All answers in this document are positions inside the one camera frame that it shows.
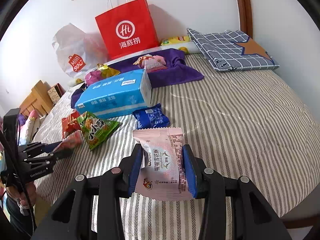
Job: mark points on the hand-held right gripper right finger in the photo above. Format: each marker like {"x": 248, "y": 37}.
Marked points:
{"x": 192, "y": 172}

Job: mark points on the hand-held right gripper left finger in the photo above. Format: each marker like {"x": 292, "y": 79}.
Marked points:
{"x": 135, "y": 170}

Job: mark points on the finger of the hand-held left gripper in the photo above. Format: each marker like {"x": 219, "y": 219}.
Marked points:
{"x": 55, "y": 146}
{"x": 50, "y": 158}

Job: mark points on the long red pink packet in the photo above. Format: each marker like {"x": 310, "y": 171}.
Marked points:
{"x": 72, "y": 140}

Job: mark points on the red crisps packet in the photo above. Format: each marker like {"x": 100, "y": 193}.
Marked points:
{"x": 70, "y": 125}

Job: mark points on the pale pink pastry packet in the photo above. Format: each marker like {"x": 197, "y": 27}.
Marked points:
{"x": 162, "y": 165}

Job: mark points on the green crisps packet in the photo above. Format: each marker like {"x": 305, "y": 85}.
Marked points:
{"x": 97, "y": 130}

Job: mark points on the dark blue biscuit packet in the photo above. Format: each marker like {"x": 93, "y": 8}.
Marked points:
{"x": 151, "y": 117}

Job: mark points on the blue tissue pack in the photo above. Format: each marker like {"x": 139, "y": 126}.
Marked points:
{"x": 112, "y": 95}

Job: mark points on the yellow crisps packet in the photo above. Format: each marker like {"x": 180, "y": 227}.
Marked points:
{"x": 107, "y": 70}

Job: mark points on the purple towel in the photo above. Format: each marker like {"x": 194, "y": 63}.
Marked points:
{"x": 175, "y": 72}

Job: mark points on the pink white packet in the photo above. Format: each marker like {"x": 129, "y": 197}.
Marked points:
{"x": 152, "y": 68}

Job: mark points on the pink cartoon print packet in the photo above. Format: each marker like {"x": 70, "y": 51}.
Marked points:
{"x": 142, "y": 61}

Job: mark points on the person's left hand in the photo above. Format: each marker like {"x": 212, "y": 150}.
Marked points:
{"x": 26, "y": 205}

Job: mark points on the white printed cloth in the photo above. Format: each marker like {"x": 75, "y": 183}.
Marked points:
{"x": 28, "y": 130}

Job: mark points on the pink plush toy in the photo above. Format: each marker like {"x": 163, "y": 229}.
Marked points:
{"x": 32, "y": 115}

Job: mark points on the purple plush toy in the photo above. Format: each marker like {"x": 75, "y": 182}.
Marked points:
{"x": 21, "y": 120}

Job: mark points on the patterned cardboard box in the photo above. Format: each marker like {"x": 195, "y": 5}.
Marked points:
{"x": 56, "y": 93}

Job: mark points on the white plastic bag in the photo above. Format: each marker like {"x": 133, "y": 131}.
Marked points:
{"x": 72, "y": 50}

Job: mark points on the grey plaid star cloth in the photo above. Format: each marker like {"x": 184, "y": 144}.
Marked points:
{"x": 225, "y": 50}

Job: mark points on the yellow chip bag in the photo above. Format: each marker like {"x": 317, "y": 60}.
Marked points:
{"x": 175, "y": 40}

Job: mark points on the red paper bag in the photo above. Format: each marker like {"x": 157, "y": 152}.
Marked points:
{"x": 125, "y": 30}

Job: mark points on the brown wooden door frame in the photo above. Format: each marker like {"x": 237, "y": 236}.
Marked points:
{"x": 243, "y": 5}

